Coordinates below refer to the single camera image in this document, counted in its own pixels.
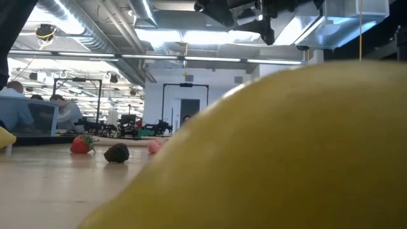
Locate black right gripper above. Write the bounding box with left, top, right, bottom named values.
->
left=194, top=0, right=322, bottom=46

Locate yellow lemon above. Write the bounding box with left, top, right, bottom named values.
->
left=0, top=126, right=17, bottom=150
left=78, top=60, right=407, bottom=229

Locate pale pink strawberry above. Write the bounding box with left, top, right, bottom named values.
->
left=147, top=139, right=165, bottom=155

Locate dark blackberry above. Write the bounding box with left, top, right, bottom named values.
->
left=103, top=142, right=130, bottom=164

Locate red strawberry with green leaves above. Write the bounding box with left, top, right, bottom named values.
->
left=70, top=134, right=96, bottom=155

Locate long ceiling tube light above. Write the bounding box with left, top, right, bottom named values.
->
left=8, top=50, right=303, bottom=66

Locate dark door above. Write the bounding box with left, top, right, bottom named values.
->
left=180, top=98, right=201, bottom=123

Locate black background chair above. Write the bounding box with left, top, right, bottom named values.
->
left=119, top=113, right=138, bottom=138

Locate white mesh office chair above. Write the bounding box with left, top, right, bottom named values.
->
left=0, top=96, right=60, bottom=137

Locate rectangular silver air duct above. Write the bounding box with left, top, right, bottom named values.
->
left=295, top=0, right=390, bottom=50

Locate black gantry with camera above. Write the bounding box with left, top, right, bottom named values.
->
left=161, top=82, right=210, bottom=128

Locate yellow hanging cord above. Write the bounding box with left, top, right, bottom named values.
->
left=358, top=0, right=363, bottom=62

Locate black metal gantry frame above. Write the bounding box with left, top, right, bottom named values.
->
left=52, top=78, right=103, bottom=128

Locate ceiling device with yellow cable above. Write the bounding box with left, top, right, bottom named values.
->
left=34, top=24, right=58, bottom=42

